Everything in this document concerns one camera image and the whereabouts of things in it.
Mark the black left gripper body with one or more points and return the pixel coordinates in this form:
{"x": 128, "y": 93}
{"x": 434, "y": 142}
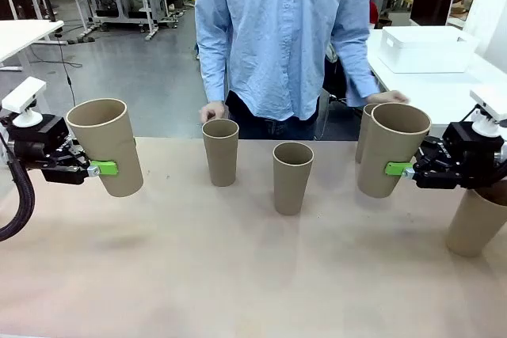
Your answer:
{"x": 37, "y": 134}

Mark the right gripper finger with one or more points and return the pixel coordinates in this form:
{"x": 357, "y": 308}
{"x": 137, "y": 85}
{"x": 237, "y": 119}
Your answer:
{"x": 396, "y": 169}
{"x": 433, "y": 145}

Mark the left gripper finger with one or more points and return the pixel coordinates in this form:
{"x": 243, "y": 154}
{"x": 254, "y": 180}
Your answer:
{"x": 105, "y": 168}
{"x": 77, "y": 146}

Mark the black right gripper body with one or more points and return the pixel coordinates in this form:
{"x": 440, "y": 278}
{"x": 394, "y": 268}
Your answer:
{"x": 475, "y": 156}

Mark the tall brown cup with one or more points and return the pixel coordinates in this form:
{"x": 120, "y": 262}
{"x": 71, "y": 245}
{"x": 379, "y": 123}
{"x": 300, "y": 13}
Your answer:
{"x": 376, "y": 179}
{"x": 362, "y": 140}
{"x": 293, "y": 187}
{"x": 396, "y": 142}
{"x": 220, "y": 156}
{"x": 471, "y": 231}
{"x": 99, "y": 132}
{"x": 123, "y": 183}

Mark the white plastic basket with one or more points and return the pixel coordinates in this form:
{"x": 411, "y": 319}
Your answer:
{"x": 420, "y": 57}

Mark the person's left forearm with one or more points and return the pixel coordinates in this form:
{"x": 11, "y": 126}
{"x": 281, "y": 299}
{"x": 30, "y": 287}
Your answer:
{"x": 358, "y": 77}

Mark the person's right forearm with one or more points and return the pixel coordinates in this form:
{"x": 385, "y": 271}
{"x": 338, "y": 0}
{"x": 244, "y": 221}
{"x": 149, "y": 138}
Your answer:
{"x": 214, "y": 73}

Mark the white table under basket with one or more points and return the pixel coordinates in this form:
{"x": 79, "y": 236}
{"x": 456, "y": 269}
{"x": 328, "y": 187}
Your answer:
{"x": 435, "y": 88}

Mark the person's left hand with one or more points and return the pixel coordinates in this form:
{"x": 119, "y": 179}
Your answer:
{"x": 386, "y": 97}

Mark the person's right hand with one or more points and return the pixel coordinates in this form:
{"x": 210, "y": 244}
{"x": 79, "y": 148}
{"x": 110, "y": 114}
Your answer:
{"x": 212, "y": 110}

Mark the power strip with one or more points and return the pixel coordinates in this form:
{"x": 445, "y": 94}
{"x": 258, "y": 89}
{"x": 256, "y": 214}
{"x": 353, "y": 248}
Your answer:
{"x": 81, "y": 40}

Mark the red fabric item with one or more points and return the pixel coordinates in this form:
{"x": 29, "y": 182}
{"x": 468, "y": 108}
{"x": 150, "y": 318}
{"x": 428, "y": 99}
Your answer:
{"x": 374, "y": 11}

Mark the person in light blue shirt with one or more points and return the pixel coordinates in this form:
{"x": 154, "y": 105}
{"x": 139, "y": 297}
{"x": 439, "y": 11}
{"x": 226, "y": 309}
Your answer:
{"x": 277, "y": 37}

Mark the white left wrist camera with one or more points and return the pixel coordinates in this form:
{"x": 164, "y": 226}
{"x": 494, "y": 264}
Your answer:
{"x": 24, "y": 94}

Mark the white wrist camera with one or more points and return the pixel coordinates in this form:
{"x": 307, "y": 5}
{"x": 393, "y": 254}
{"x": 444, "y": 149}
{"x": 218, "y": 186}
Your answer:
{"x": 489, "y": 98}
{"x": 24, "y": 94}

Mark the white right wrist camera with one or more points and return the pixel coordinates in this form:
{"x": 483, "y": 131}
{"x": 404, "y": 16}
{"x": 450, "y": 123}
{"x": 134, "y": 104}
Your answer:
{"x": 489, "y": 98}

